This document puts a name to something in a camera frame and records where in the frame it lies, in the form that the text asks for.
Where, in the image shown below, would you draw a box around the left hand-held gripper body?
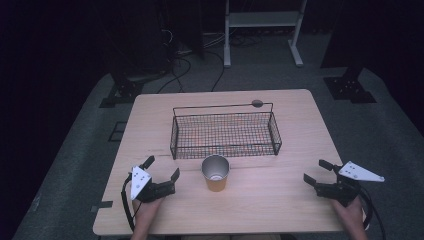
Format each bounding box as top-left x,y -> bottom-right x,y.
129,165 -> 177,204

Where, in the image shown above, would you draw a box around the black tape rectangle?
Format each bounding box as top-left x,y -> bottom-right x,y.
107,121 -> 128,143

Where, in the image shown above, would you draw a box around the black floor cable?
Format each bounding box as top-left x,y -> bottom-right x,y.
203,49 -> 226,93
156,56 -> 193,95

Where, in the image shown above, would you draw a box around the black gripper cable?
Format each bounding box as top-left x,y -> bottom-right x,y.
358,185 -> 388,240
120,173 -> 143,233

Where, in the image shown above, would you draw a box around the white floor cables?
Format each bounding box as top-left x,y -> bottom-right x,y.
176,31 -> 228,56

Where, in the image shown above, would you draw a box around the white metal stand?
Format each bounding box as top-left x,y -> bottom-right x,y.
223,0 -> 308,69

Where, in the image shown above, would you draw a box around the person's left hand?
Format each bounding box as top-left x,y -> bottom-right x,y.
132,196 -> 165,231

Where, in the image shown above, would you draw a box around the orange paper cup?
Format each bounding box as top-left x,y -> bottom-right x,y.
201,154 -> 231,193

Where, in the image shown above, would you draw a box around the black tape strip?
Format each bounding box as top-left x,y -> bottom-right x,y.
90,200 -> 114,214

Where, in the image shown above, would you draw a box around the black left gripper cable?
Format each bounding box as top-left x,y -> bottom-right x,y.
120,173 -> 143,233

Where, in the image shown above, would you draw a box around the black stand base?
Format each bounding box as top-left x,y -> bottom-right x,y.
323,66 -> 378,105
98,71 -> 145,109

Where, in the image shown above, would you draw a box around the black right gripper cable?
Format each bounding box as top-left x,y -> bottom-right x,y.
358,185 -> 388,240

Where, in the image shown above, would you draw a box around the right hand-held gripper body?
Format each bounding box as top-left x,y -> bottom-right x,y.
314,160 -> 385,208

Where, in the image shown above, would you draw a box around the person's right hand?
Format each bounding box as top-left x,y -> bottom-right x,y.
330,196 -> 366,231

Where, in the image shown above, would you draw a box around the black wire basket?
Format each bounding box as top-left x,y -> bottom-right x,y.
169,101 -> 283,161

